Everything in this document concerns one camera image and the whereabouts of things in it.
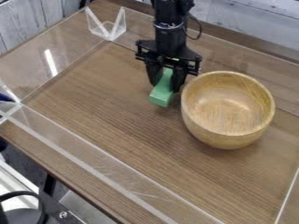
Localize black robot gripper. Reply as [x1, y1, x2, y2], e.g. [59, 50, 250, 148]
[135, 22, 201, 93]

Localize green rectangular block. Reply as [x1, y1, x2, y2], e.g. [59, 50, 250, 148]
[149, 68, 173, 107]

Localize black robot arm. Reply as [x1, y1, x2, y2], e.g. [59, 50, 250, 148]
[135, 0, 201, 93]

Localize light wooden bowl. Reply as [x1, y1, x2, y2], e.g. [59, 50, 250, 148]
[181, 71, 276, 150]

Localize black table leg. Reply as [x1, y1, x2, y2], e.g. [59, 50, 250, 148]
[43, 174, 56, 196]

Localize clear acrylic corner bracket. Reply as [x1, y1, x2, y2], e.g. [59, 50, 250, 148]
[84, 7, 127, 41]

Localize clear acrylic barrier wall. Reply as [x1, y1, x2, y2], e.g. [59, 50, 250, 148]
[0, 81, 226, 224]

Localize metal base plate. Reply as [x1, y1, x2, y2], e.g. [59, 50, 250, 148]
[60, 191, 117, 224]

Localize black cable loop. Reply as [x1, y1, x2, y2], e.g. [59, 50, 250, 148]
[0, 191, 51, 224]

